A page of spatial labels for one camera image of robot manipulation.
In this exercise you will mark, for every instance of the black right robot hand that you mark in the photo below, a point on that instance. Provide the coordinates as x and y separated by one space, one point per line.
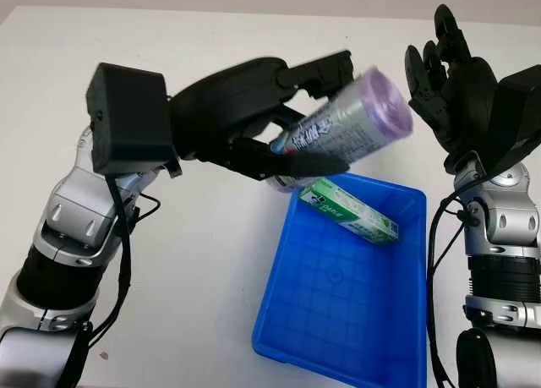
465 92

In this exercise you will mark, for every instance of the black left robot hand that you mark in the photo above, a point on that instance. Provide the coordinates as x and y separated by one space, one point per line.
220 105

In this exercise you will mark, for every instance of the purple garbage bag roll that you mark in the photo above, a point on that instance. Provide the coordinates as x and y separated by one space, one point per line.
359 117

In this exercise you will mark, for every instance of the green toothpaste box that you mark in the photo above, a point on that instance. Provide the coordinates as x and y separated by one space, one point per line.
359 212

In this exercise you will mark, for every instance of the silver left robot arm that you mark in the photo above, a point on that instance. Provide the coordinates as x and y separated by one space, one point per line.
72 219

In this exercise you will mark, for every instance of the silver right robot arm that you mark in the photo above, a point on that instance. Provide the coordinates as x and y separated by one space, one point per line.
503 236

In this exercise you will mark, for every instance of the blue plastic tray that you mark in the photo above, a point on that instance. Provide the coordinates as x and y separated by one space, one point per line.
338 295

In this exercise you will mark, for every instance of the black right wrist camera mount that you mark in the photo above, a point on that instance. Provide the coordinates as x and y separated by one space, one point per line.
517 117

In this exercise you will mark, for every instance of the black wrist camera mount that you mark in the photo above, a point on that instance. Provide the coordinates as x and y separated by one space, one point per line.
127 117
517 117

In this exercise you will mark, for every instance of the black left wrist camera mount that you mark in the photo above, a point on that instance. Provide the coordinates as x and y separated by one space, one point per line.
127 117

